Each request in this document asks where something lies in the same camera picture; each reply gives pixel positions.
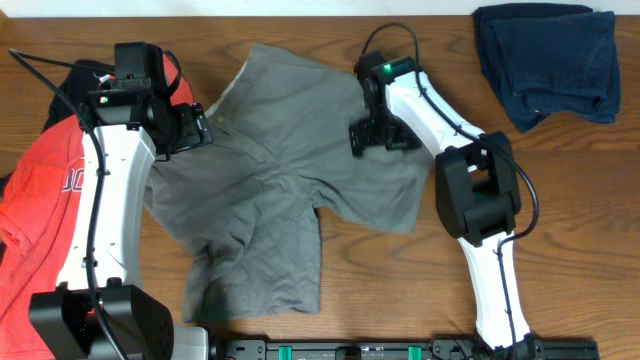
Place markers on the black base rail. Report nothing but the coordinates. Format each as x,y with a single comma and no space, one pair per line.
350,350

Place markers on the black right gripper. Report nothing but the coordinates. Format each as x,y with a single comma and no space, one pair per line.
362,138

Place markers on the red printed t-shirt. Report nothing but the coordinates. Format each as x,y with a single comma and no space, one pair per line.
39,208

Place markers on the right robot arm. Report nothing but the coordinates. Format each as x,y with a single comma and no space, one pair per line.
477,196

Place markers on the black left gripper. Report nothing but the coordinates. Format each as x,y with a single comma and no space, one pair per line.
198,128

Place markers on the folded navy blue garment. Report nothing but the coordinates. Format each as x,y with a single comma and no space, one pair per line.
546,58

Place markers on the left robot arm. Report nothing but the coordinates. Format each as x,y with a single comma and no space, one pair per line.
98,309

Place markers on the grey shorts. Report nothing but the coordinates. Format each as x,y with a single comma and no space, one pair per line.
245,205

